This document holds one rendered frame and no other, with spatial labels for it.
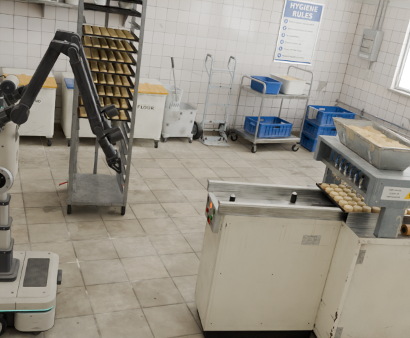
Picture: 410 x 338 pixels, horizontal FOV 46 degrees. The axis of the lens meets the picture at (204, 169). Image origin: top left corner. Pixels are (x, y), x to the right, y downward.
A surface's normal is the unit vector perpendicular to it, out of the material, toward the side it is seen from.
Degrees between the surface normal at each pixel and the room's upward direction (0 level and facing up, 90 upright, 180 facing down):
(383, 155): 110
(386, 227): 90
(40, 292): 0
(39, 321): 90
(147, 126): 94
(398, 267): 90
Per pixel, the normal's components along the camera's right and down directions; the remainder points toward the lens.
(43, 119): 0.43, 0.42
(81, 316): 0.15, -0.93
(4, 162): 0.19, 0.53
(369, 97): -0.91, 0.00
